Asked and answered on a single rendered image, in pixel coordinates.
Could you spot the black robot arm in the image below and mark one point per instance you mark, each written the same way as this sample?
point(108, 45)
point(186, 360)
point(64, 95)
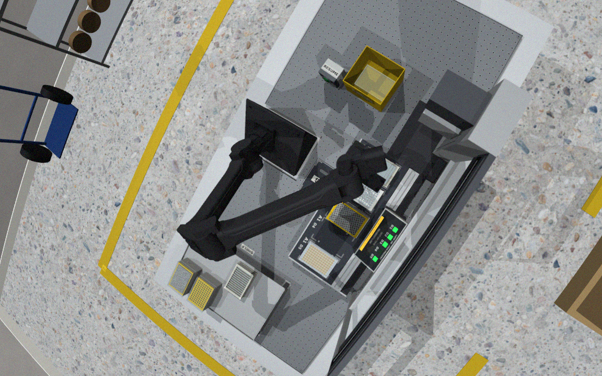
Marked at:
point(217, 240)

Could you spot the yellow waste bin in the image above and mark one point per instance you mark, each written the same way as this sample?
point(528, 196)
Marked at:
point(381, 63)

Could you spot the black rectangular nest with label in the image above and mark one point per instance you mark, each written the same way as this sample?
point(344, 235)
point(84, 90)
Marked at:
point(319, 170)

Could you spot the grey multi-trough reservoir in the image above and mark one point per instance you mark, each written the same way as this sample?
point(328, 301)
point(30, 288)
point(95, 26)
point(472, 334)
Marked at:
point(389, 173)

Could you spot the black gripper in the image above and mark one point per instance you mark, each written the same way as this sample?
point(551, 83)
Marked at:
point(356, 148)

